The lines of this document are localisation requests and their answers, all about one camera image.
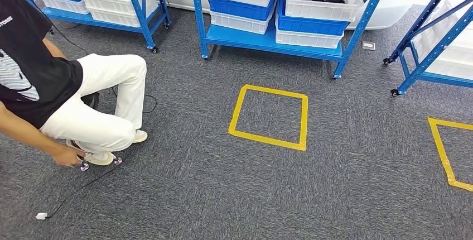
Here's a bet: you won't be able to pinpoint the yellow floor tape square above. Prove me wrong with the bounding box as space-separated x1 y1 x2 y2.
228 84 309 152
427 116 473 193

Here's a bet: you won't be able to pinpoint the person's right hand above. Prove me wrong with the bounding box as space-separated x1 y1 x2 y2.
51 145 87 168

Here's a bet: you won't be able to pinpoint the black round stool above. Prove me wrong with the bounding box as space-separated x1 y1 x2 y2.
65 91 123 172

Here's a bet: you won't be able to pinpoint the black floor cable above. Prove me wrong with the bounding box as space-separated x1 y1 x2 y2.
44 12 90 56
44 87 158 220

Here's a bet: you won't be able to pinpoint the blue metal shelf rack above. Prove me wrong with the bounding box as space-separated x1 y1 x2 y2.
0 0 172 54
188 0 395 80
383 0 473 98

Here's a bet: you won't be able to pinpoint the white car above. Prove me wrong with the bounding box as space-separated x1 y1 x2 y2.
158 0 455 31

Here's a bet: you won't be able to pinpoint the person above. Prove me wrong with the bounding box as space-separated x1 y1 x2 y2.
0 0 149 167

